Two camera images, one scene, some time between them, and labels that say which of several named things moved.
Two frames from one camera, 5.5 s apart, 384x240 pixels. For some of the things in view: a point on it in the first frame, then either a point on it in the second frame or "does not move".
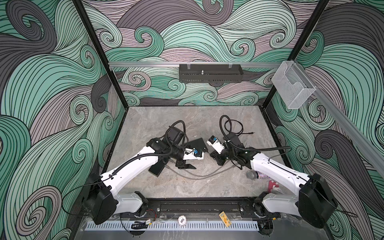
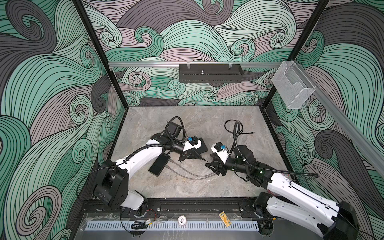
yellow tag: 225,219 does not move
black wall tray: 210,73 does not move
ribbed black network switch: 156,169 does not move
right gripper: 216,155 → 220,165
